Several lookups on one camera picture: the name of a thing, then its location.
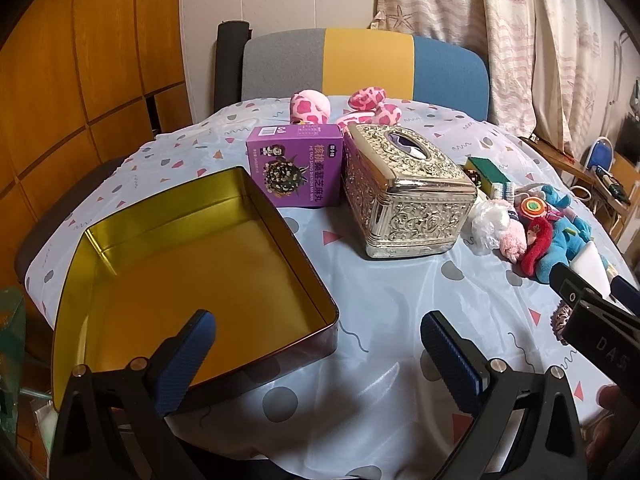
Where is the blue plush toy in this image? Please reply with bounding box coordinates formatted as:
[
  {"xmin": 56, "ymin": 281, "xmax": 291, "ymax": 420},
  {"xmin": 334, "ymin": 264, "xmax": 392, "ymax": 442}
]
[{"xmin": 535, "ymin": 184, "xmax": 592, "ymax": 284}]

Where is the red fuzzy sock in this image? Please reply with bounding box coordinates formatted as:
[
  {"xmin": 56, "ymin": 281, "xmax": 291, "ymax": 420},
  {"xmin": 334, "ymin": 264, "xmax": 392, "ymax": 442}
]
[{"xmin": 520, "ymin": 217, "xmax": 553, "ymax": 278}]

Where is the pink soft sock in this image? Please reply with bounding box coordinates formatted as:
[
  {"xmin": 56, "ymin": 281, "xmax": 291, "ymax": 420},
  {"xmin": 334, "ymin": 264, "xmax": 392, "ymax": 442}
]
[{"xmin": 499, "ymin": 219, "xmax": 527, "ymax": 263}]

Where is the white fluffy soft ball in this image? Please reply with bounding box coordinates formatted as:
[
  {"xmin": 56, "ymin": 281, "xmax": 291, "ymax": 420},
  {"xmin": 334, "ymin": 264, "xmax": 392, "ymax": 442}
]
[{"xmin": 461, "ymin": 197, "xmax": 510, "ymax": 255}]

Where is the green yellow sponge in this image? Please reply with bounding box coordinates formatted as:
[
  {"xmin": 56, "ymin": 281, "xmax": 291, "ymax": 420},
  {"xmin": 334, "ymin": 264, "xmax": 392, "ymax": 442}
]
[{"xmin": 464, "ymin": 157, "xmax": 514, "ymax": 202}]

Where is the person's right hand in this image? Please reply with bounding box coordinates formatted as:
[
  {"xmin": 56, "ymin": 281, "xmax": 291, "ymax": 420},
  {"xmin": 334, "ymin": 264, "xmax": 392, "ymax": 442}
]
[{"xmin": 586, "ymin": 385, "xmax": 639, "ymax": 467}]

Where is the pink satin scrunchie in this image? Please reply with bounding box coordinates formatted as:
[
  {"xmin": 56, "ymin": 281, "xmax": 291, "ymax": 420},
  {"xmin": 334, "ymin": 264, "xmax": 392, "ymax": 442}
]
[{"xmin": 550, "ymin": 300, "xmax": 573, "ymax": 346}]

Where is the white foam block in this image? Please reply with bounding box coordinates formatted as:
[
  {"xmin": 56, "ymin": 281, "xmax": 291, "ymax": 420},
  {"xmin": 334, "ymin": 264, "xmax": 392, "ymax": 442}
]
[{"xmin": 570, "ymin": 240, "xmax": 611, "ymax": 298}]

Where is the patterned plastic tablecloth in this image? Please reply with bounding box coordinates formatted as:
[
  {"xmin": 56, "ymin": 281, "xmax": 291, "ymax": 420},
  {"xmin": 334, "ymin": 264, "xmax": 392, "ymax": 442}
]
[{"xmin": 25, "ymin": 99, "xmax": 610, "ymax": 479}]

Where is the gold metal tin box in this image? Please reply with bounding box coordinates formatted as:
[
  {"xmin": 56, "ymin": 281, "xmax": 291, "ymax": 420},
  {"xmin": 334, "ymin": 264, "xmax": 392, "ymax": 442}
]
[{"xmin": 52, "ymin": 167, "xmax": 340, "ymax": 412}]

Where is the rainbow lollipop toy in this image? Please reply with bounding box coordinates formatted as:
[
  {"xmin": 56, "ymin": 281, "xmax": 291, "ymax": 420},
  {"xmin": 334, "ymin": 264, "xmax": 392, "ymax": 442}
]
[{"xmin": 518, "ymin": 196, "xmax": 548, "ymax": 221}]

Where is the wooden side table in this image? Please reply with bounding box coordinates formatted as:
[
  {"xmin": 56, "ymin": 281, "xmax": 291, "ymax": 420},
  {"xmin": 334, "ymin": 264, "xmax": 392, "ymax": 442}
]
[{"xmin": 518, "ymin": 136, "xmax": 634, "ymax": 233}]

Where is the blue folding chair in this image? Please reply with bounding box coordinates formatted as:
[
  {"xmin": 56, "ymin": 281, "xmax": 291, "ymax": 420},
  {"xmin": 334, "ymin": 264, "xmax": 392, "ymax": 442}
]
[{"xmin": 586, "ymin": 136, "xmax": 614, "ymax": 171}]

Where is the silver ornate tissue box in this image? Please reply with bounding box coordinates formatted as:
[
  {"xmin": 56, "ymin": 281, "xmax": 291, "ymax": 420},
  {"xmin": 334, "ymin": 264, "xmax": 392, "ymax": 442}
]
[{"xmin": 343, "ymin": 124, "xmax": 477, "ymax": 259}]

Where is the purple snack box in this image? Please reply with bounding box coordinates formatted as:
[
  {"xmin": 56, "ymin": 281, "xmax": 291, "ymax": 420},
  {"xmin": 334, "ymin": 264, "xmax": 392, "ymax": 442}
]
[{"xmin": 246, "ymin": 125, "xmax": 343, "ymax": 208}]

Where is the pink spotted plush toy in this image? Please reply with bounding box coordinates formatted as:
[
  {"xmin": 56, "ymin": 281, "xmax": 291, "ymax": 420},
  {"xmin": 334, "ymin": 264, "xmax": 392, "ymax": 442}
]
[{"xmin": 288, "ymin": 87, "xmax": 402, "ymax": 128}]

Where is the grey yellow blue chair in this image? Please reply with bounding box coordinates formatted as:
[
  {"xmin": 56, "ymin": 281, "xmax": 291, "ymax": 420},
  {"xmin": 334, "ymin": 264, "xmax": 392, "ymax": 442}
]
[{"xmin": 213, "ymin": 21, "xmax": 489, "ymax": 120}]

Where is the wooden cabinet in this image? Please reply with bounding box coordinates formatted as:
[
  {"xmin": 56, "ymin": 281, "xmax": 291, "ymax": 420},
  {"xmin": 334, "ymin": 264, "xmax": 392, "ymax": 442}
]
[{"xmin": 1, "ymin": 0, "xmax": 192, "ymax": 285}]

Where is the pink patterned curtain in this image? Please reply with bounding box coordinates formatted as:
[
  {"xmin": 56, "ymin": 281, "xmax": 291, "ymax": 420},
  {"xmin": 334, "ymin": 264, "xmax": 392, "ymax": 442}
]
[{"xmin": 373, "ymin": 0, "xmax": 604, "ymax": 156}]

